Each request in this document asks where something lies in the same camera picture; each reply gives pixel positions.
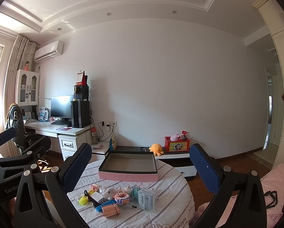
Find yellow highlighter marker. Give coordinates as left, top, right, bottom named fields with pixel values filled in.
left=79, top=190, right=94, bottom=205

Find black hair clip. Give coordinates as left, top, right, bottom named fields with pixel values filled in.
left=81, top=190, right=100, bottom=207

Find small pink white block toy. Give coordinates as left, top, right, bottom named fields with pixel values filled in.
left=90, top=184, right=101, bottom=192

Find rose gold metal cylinder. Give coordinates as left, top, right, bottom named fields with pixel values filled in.
left=102, top=204, right=120, bottom=218

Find white rabbit figurine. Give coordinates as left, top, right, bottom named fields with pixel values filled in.
left=99, top=186, right=116, bottom=200

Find clear tissue pack box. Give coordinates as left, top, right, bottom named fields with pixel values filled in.
left=138, top=188, right=158, bottom=211

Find clear glass perfume bottle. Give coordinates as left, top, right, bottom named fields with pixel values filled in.
left=120, top=203, right=138, bottom=209

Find pink pig doll figurine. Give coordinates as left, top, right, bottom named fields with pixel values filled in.
left=117, top=185, right=132, bottom=195

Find teal brush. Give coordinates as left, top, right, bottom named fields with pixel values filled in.
left=132, top=187, right=140, bottom=202

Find black office chair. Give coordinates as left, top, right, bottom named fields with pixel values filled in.
left=5, top=103, right=51, bottom=166

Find pink bedding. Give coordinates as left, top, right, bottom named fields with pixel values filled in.
left=192, top=163, right=284, bottom=227

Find white desk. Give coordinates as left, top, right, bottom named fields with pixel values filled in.
left=25, top=121, right=93, bottom=160

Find black computer monitor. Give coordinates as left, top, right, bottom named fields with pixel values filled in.
left=51, top=95, right=73, bottom=119

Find white glass door cabinet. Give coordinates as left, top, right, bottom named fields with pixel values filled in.
left=15, top=70, right=39, bottom=106

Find black computer tower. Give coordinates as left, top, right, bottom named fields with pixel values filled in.
left=70, top=100, right=91, bottom=128

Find orange cap bottle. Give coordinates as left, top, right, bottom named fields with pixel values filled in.
left=91, top=127, right=98, bottom=145

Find striped white quilt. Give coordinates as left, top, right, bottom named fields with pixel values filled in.
left=67, top=160, right=195, bottom=227

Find doll on cabinet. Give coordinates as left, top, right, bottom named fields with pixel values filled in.
left=24, top=61, right=30, bottom=71

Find black speaker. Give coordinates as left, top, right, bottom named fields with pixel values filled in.
left=73, top=84, right=89, bottom=100

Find snack bag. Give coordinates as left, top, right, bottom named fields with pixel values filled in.
left=109, top=134, right=117, bottom=151

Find black white tv cabinet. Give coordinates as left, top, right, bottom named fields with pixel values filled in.
left=90, top=141, right=198, bottom=178

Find red paper bag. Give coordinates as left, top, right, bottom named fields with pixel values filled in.
left=76, top=70, right=88, bottom=86

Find red storage box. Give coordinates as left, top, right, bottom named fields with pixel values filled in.
left=164, top=136, right=190, bottom=152

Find pink and green box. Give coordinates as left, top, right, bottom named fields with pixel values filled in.
left=98, top=151, right=158, bottom=182

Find pink plush toy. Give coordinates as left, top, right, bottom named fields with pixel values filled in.
left=170, top=133, right=180, bottom=142

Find white air conditioner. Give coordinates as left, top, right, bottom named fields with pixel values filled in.
left=34, top=41, right=64, bottom=63

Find orange octopus plush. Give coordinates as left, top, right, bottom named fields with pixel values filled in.
left=149, top=144, right=164, bottom=157

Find wall power sockets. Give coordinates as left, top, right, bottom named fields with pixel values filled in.
left=99, top=121, right=117, bottom=130

